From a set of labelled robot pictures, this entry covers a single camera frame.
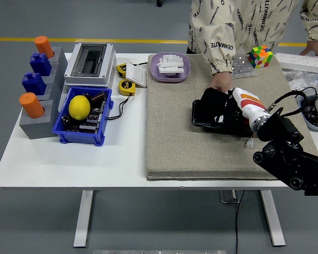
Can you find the yellow tape measure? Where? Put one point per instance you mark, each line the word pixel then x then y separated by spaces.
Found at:
pixel 121 69
pixel 125 86

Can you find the white power strip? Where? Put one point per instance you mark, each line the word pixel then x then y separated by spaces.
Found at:
pixel 302 62

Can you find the stack of white switches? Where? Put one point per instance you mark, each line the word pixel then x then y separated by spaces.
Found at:
pixel 171 64

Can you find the small white connector plug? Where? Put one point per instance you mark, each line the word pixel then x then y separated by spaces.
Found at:
pixel 250 143

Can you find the yellow lemon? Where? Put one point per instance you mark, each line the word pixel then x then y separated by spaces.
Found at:
pixel 79 108

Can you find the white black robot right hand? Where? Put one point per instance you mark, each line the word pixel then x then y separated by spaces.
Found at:
pixel 250 104

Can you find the grey stepped block holder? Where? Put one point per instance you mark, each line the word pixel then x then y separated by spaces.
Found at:
pixel 37 128

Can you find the orange cylinder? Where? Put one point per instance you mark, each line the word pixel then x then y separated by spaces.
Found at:
pixel 31 105
pixel 43 46

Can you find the beige mat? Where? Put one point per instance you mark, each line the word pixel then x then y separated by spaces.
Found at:
pixel 190 156

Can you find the white table leg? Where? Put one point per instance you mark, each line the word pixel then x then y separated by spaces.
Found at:
pixel 273 219
pixel 83 219

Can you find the blue plastic bin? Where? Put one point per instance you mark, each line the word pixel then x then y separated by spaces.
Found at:
pixel 79 136

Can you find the dark circuit board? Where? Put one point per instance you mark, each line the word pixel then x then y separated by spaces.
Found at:
pixel 92 116

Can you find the black chair caster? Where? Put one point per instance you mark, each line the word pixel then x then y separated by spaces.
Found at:
pixel 159 3

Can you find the person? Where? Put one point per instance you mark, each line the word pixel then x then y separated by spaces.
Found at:
pixel 243 23

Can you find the blue block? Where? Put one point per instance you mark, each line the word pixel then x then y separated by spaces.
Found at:
pixel 34 84
pixel 40 64

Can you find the colourful puzzle cube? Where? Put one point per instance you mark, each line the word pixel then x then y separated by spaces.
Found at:
pixel 260 56

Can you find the white wall switch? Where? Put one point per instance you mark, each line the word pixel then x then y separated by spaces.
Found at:
pixel 136 75

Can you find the clear plastic bags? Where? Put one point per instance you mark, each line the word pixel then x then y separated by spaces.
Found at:
pixel 296 79

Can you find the clear bag of metal nuts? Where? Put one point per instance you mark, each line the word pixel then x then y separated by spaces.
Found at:
pixel 242 67

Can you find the grey table control box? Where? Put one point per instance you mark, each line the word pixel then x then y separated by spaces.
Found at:
pixel 226 197

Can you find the person's right hand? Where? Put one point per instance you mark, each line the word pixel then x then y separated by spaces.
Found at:
pixel 221 80

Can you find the black panel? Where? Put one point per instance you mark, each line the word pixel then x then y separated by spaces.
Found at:
pixel 198 116

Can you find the grey white electrical enclosure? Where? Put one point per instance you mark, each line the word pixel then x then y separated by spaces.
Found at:
pixel 108 63

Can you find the purple plate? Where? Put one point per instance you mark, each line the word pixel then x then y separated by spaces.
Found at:
pixel 155 74

